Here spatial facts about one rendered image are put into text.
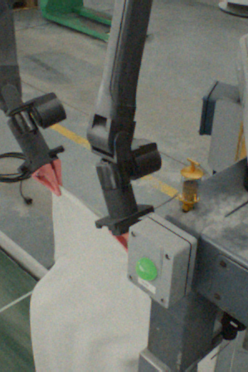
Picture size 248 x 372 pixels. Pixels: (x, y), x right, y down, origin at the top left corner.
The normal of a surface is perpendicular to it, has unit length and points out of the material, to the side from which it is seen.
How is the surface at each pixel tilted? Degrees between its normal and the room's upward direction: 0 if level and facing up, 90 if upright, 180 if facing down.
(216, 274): 90
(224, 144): 90
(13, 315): 0
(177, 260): 90
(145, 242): 90
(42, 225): 0
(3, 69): 56
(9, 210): 0
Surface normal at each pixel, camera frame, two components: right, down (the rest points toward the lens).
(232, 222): 0.04, -0.84
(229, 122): -0.72, 0.36
